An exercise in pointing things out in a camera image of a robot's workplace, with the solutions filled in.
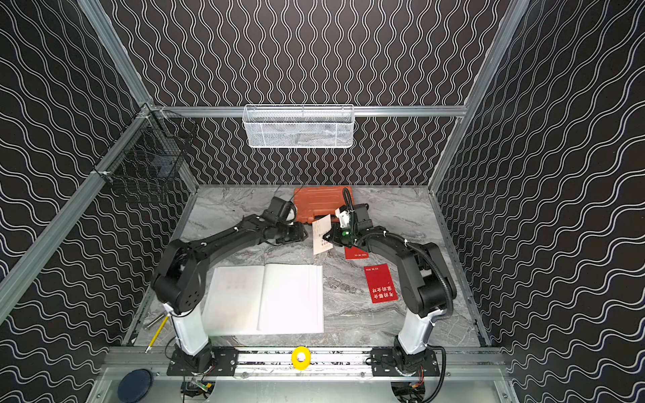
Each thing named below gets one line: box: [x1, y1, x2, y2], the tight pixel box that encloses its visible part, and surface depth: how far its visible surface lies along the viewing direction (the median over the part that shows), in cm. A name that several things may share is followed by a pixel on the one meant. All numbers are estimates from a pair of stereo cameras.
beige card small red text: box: [311, 214, 334, 257], surface depth 96 cm
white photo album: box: [202, 263, 325, 337], surface depth 88 cm
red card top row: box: [344, 245, 370, 261], surface depth 100 cm
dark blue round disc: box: [117, 368, 153, 403], surface depth 71 cm
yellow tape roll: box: [291, 345, 312, 372], surface depth 76 cm
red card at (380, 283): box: [363, 263, 399, 304], surface depth 92 cm
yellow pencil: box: [144, 313, 171, 354], surface depth 81 cm
